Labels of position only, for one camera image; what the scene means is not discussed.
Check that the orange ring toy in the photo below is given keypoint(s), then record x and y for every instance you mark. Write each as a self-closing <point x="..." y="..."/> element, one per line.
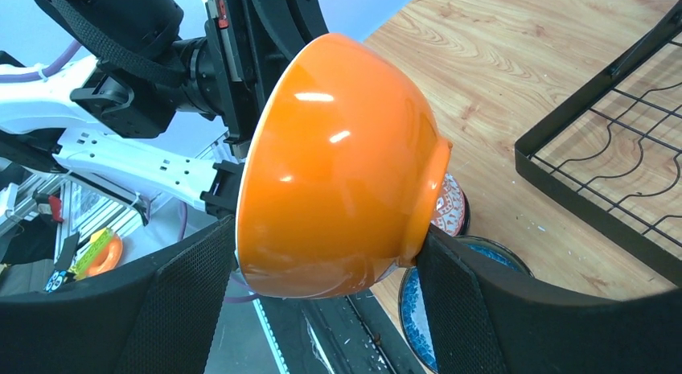
<point x="103" y="252"/>

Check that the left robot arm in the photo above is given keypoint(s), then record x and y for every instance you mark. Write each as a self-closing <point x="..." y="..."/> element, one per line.
<point x="129" y="72"/>

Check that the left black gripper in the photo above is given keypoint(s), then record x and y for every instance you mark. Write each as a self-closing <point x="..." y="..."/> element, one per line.
<point x="232" y="70"/>

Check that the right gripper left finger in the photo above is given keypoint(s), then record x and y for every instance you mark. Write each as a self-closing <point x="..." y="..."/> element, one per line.
<point x="157" y="314"/>

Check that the red patterned bowl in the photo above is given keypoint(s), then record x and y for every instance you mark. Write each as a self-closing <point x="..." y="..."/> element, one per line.
<point x="452" y="210"/>

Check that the blue floral bowl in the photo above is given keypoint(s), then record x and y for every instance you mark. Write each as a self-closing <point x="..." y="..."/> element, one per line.
<point x="412" y="314"/>

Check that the black wire dish rack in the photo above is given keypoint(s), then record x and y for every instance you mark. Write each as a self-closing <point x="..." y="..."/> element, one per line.
<point x="611" y="153"/>

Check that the white orange bowl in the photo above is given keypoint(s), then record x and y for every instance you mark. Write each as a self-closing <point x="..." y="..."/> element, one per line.
<point x="342" y="176"/>

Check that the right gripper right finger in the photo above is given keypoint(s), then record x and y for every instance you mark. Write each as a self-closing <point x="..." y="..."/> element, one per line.
<point x="487" y="318"/>

